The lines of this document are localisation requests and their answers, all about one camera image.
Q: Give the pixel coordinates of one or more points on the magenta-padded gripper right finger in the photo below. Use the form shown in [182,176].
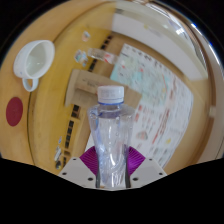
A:
[148,171]

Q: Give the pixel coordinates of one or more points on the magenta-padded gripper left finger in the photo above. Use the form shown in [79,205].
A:
[76,171]

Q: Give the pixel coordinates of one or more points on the clear white-capped water bottle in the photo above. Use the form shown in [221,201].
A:
[111,140]

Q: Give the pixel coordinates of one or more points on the small black gadget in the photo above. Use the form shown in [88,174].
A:
[58,164]

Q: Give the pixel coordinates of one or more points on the white remote control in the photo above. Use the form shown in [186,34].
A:
[57,154]

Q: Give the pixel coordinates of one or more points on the row of wooden chairs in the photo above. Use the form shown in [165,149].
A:
[75,113]

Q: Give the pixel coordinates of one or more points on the flat round red coaster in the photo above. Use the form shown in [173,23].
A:
[14,111]

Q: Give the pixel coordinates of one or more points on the teal sticker card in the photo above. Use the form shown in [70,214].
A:
[81,58]

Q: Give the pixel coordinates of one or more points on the white ceramic mug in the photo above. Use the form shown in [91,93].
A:
[33,63]

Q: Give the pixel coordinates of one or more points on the small red-labelled plastic bottle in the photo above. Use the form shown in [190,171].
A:
[101,55]

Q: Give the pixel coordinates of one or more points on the orange sticker card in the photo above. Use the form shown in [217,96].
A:
[86,36]

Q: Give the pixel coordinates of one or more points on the large printed wall poster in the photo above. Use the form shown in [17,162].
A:
[160,110]

